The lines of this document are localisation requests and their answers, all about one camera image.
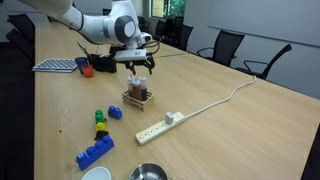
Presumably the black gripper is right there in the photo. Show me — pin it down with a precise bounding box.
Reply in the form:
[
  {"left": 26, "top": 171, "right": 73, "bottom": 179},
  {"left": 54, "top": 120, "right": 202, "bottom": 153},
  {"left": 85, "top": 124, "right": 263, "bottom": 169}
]
[{"left": 124, "top": 54, "right": 157, "bottom": 77}]

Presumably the dark sauce squeeze bottle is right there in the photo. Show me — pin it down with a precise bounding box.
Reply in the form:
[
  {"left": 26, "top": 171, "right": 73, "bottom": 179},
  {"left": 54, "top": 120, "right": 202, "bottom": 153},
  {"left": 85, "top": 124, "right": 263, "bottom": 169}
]
[{"left": 138, "top": 75, "right": 149, "bottom": 102}]

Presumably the red sauce squeeze bottle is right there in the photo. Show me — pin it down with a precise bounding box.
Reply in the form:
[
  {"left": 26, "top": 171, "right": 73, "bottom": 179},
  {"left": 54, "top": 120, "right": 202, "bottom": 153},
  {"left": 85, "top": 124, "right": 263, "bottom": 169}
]
[{"left": 132, "top": 78, "right": 143, "bottom": 102}]

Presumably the small wooden crate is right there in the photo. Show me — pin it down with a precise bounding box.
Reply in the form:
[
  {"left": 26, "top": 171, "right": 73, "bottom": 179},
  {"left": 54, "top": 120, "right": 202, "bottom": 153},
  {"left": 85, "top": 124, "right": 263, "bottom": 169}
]
[{"left": 121, "top": 90, "right": 156, "bottom": 112}]

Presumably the small blue toy block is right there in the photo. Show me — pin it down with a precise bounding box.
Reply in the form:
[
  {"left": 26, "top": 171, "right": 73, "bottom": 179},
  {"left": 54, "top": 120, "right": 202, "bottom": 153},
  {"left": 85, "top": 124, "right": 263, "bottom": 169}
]
[{"left": 107, "top": 105, "right": 123, "bottom": 121}]

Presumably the orange cup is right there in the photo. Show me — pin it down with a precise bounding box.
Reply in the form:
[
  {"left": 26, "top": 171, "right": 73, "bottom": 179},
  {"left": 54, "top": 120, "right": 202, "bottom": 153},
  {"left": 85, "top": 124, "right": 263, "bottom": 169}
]
[{"left": 81, "top": 64, "right": 95, "bottom": 79}]

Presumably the white plug adapter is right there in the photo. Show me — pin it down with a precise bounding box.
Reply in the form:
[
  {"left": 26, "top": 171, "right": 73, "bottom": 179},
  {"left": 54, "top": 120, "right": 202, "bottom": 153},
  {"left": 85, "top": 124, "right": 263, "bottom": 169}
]
[{"left": 164, "top": 111, "right": 175, "bottom": 126}]

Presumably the blue cup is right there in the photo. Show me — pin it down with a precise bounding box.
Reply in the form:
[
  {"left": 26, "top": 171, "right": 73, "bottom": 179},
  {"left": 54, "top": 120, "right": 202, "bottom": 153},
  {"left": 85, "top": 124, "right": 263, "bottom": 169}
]
[{"left": 74, "top": 56, "right": 90, "bottom": 75}]

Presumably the dark stick utensil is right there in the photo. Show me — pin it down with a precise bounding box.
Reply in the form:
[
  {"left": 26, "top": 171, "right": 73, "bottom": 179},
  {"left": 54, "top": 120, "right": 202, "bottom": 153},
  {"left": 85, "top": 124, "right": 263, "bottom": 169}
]
[{"left": 76, "top": 41, "right": 91, "bottom": 58}]

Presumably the cream power strip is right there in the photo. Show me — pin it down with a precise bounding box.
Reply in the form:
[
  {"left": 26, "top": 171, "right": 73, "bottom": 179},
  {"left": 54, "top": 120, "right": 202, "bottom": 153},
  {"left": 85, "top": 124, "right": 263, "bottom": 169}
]
[{"left": 135, "top": 111, "right": 186, "bottom": 146}]

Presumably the green toy block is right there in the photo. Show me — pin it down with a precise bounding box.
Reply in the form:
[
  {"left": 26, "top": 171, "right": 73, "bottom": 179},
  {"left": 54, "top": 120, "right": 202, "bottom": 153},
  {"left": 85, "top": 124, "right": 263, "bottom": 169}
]
[{"left": 94, "top": 109, "right": 106, "bottom": 124}]

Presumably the window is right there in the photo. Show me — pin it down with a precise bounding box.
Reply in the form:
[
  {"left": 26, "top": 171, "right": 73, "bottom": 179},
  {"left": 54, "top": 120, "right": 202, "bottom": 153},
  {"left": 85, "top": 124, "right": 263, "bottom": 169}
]
[{"left": 151, "top": 0, "right": 187, "bottom": 20}]

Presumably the green yellow toy car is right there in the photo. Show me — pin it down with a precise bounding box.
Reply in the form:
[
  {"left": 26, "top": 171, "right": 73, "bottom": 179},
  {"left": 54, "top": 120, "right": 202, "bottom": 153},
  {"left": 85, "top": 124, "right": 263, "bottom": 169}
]
[{"left": 95, "top": 121, "right": 107, "bottom": 132}]

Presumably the long blue toy block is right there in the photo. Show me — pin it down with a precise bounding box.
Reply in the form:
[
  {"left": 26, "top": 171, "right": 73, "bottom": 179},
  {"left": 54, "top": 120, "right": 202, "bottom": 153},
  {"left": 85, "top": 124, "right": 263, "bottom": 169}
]
[{"left": 75, "top": 134, "right": 115, "bottom": 171}]

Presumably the steel bowl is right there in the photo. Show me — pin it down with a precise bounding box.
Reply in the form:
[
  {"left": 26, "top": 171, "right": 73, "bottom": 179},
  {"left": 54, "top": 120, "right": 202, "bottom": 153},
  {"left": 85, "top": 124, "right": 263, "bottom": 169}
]
[{"left": 125, "top": 162, "right": 173, "bottom": 180}]

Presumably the white mug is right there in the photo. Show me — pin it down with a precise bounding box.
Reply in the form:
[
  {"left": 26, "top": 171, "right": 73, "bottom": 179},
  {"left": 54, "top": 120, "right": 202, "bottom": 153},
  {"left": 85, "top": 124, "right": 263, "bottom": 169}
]
[{"left": 80, "top": 165, "right": 112, "bottom": 180}]

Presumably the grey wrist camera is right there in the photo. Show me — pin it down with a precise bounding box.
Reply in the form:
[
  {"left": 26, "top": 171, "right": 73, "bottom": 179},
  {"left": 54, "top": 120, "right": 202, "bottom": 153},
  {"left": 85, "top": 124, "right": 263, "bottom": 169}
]
[{"left": 114, "top": 48, "right": 148, "bottom": 62}]

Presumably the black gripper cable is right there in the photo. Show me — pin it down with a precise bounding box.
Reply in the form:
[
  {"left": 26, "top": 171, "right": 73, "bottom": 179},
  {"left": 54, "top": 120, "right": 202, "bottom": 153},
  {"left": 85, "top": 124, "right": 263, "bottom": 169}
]
[{"left": 145, "top": 39, "right": 162, "bottom": 57}]

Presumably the thin table cable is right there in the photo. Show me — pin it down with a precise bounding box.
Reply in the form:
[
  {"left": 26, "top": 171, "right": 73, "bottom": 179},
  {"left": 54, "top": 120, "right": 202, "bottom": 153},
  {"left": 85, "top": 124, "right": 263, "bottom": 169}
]
[{"left": 154, "top": 52, "right": 188, "bottom": 60}]

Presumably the wall whiteboard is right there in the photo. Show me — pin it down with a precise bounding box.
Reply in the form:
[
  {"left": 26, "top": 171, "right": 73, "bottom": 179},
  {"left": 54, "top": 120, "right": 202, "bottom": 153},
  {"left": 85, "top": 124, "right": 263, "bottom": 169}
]
[{"left": 207, "top": 0, "right": 320, "bottom": 48}]

